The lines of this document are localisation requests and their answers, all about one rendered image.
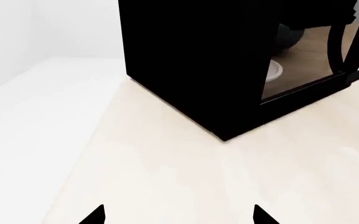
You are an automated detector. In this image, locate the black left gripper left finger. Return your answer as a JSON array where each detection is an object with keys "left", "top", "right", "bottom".
[{"left": 78, "top": 203, "right": 106, "bottom": 224}]

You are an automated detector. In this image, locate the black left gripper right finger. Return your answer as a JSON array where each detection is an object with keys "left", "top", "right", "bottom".
[{"left": 253, "top": 203, "right": 281, "bottom": 224}]

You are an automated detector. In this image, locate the black microwave body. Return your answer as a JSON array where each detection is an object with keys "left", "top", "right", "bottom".
[{"left": 118, "top": 0, "right": 354, "bottom": 142}]

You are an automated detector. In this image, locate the white bowl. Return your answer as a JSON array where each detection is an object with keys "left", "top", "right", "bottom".
[{"left": 265, "top": 60, "right": 284, "bottom": 83}]

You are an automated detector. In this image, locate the black curved door handle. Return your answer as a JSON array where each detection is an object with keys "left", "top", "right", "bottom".
[{"left": 328, "top": 22, "right": 347, "bottom": 75}]

